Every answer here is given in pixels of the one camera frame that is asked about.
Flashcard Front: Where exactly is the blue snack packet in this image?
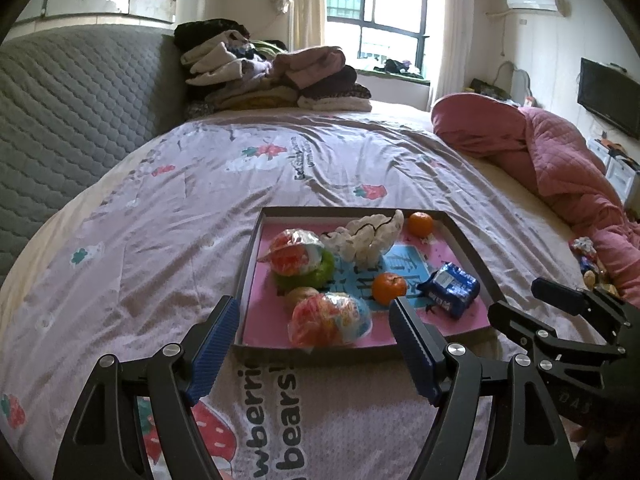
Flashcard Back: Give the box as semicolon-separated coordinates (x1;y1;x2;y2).
416;261;481;319

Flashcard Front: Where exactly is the white drawer cabinet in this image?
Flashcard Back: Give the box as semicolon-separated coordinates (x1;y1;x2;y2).
590;137;640;206

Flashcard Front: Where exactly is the green fuzzy hair ring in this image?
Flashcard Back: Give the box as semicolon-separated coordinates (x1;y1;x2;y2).
274;250;335;288

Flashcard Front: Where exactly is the red and white toy egg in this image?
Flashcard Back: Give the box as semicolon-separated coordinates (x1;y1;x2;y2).
257;228;326;277

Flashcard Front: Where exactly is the cream curtain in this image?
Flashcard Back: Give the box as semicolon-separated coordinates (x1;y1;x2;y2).
430;0;476;111
292;0;328;53

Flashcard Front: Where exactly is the dark cloth bundle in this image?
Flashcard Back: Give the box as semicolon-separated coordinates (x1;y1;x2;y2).
372;58;423;78

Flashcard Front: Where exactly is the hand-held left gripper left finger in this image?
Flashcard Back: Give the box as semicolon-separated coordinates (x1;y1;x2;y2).
52;295;241;480

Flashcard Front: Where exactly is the orange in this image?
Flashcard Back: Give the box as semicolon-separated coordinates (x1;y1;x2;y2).
372;272;407;306
407;211;435;237

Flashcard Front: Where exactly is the white frilly scrunchie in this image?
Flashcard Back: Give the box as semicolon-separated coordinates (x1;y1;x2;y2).
322;209;405;267

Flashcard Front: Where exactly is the grey shallow cardboard box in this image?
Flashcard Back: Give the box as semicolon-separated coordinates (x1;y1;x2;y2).
234;206;507;366

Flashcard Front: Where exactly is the pink quilt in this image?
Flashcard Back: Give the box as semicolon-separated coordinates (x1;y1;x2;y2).
431;92;640;296

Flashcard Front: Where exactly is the strawberry printed bedsheet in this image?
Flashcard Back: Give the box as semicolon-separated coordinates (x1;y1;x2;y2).
0;100;616;480

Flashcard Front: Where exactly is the pile of folded clothes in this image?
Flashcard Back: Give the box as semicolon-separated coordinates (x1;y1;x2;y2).
174;19;373;113

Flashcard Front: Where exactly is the white air conditioner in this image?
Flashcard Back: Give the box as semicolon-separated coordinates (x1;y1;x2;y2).
505;0;558;12

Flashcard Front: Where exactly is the black television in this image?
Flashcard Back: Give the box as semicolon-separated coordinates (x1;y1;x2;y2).
577;57;640;140

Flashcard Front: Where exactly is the red colourful printed toy egg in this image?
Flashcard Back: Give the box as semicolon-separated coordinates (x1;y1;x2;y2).
287;292;373;348

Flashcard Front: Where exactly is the grey quilted headboard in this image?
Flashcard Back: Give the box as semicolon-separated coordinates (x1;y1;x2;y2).
0;25;188;271

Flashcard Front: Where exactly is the white chair back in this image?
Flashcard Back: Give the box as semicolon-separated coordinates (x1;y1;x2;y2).
497;60;533;103

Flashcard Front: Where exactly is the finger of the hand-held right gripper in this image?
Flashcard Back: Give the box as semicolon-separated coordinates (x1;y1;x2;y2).
487;300;626;361
531;277;640;323

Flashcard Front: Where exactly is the small colourful toy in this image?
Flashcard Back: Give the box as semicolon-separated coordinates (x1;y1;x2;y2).
570;236;608;286

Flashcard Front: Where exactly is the window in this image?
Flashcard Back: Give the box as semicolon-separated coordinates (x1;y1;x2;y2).
326;0;432;78

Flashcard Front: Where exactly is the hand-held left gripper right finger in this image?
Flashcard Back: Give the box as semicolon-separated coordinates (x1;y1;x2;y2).
389;296;576;480

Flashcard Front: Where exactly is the brown walnut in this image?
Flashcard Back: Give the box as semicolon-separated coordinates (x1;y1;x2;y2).
286;286;321;311

